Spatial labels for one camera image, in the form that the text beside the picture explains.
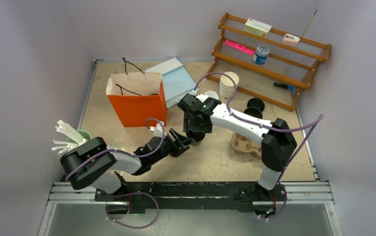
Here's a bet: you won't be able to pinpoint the pink white tape dispenser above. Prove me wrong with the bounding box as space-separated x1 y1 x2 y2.
282 33 300 46

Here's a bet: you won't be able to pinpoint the pink highlighter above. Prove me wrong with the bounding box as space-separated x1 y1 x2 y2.
225 39 254 55

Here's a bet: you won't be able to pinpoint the black cup lid rear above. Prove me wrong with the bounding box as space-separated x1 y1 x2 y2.
247 98 265 112

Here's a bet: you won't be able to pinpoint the white green box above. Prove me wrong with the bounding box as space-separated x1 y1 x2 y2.
243 18 272 38

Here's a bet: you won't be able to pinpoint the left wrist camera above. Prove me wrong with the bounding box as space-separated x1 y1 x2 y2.
149 121 166 138

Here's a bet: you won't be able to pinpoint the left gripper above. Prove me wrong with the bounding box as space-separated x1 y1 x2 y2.
150 128 194 165

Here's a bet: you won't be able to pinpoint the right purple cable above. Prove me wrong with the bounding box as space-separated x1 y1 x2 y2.
192 72 325 222

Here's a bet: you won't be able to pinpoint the stacked white paper cups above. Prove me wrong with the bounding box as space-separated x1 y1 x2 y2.
219 71 239 101

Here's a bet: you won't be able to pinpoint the green straw holder cup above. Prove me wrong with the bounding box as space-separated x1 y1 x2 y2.
65 130 92 143

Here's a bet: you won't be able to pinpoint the white cup lid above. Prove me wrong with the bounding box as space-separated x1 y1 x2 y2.
204 90 219 100

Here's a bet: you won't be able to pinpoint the light blue paper bag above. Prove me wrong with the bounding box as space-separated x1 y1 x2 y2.
144 58 199 109

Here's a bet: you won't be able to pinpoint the black blue marker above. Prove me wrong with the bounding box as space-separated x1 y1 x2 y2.
274 82 295 90

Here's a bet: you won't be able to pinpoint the orange paper bag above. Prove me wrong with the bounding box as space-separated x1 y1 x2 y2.
106 60 167 127

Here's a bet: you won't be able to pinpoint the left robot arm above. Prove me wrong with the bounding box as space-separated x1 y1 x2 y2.
60 129 195 201

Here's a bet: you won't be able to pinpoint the blue white round tin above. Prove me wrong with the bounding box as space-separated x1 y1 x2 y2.
252 45 270 65

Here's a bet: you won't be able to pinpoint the wooden shelf rack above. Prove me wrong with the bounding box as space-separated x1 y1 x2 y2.
208 12 331 111

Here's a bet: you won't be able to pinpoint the thin wooden stick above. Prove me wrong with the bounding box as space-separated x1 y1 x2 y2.
301 9 318 37

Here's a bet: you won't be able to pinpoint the black paper cup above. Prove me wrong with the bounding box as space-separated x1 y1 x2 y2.
244 107 263 119
187 132 205 145

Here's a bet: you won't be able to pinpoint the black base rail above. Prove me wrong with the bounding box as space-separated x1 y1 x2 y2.
91 177 286 218

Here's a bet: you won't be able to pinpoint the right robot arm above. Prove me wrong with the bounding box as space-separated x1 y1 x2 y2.
177 93 297 200

